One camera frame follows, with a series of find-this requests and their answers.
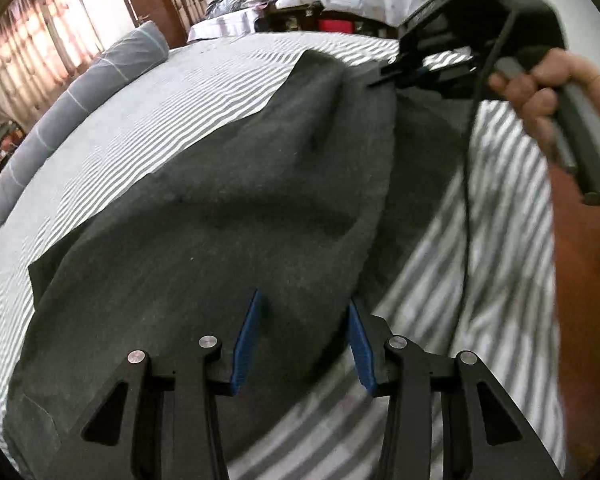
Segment pink floral curtain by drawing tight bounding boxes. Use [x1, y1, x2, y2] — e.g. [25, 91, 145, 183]
[0, 0, 106, 131]

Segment dark wooden furniture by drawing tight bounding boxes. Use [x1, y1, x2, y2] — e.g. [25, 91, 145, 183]
[257, 7, 401, 41]

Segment lilac striped cloth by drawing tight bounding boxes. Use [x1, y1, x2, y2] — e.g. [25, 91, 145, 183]
[187, 7, 276, 41]

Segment grey rolled duvet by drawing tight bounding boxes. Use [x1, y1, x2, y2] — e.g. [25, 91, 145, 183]
[0, 21, 170, 271]

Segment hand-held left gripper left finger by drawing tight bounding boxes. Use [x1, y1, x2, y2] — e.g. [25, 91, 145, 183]
[47, 288, 263, 480]

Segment dark grey pants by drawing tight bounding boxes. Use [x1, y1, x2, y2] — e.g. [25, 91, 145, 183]
[2, 49, 473, 480]

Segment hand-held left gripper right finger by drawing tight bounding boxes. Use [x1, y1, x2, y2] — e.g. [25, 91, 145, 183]
[347, 300, 563, 480]

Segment person's right hand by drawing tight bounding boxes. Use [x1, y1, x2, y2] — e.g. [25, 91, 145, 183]
[487, 47, 600, 161]

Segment grey striped bed sheet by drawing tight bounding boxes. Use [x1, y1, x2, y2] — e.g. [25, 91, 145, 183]
[0, 30, 568, 480]

